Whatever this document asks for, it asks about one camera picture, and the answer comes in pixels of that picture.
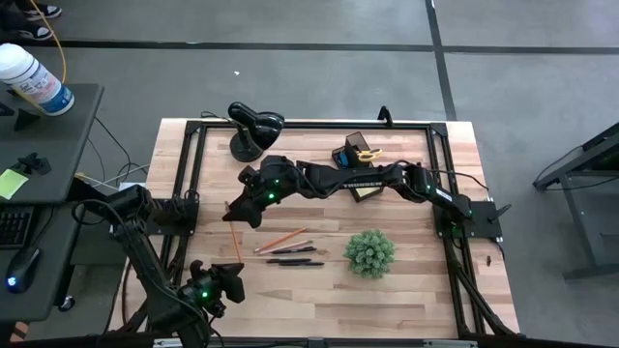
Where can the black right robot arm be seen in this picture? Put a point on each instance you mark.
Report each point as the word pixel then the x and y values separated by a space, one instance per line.
pixel 358 183

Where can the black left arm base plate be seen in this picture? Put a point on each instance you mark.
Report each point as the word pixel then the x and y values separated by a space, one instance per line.
pixel 164 224

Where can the black computer mouse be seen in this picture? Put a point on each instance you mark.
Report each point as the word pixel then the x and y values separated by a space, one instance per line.
pixel 21 268

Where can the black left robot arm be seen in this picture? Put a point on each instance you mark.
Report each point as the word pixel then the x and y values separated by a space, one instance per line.
pixel 145 261

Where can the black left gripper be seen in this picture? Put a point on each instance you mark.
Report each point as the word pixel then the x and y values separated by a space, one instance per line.
pixel 222 287

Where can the green sticky note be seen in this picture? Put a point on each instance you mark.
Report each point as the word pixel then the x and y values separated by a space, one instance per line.
pixel 10 183

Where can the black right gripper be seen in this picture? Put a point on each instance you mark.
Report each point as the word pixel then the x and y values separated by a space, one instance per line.
pixel 256 186

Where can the black desk lamp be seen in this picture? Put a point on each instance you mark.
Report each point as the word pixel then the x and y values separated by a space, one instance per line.
pixel 256 128

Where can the green succulent in patterned pot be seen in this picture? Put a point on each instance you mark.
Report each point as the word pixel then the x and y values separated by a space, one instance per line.
pixel 370 253

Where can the person's shoe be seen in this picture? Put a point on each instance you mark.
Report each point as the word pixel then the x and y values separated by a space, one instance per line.
pixel 43 10
pixel 35 33

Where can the orange pencil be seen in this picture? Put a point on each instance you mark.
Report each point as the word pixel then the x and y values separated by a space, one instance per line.
pixel 236 241
pixel 280 240

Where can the black clamp piece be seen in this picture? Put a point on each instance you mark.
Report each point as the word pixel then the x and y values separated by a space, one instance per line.
pixel 34 163

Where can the person's leg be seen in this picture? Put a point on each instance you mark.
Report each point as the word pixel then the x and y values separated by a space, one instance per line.
pixel 9 17

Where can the black aluminium table frame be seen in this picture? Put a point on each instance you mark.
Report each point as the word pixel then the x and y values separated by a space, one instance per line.
pixel 314 125

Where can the black caster wheel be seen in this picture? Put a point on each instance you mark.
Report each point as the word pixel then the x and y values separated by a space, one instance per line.
pixel 66 303

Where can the blue eraser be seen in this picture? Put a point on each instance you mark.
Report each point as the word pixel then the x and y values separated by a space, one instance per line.
pixel 344 159

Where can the white wipes canister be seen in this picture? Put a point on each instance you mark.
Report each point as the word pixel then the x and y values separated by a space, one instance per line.
pixel 34 79

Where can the black mesh desk organizer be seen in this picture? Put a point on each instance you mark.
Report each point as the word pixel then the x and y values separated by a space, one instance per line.
pixel 352 142

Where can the black clamp mount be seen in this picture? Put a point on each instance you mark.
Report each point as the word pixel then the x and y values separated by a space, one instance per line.
pixel 385 117

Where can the black keyboard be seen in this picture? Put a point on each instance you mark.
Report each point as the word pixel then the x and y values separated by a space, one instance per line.
pixel 14 227

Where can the black metal side table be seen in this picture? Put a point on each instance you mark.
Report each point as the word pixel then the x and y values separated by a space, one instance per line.
pixel 580 159

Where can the black side desk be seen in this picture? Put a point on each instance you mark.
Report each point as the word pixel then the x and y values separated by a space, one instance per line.
pixel 53 145

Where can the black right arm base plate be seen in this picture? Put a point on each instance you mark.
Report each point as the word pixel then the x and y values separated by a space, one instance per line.
pixel 483 217

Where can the silver metal bracket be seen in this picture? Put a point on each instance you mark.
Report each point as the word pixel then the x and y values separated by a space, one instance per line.
pixel 450 344
pixel 181 343

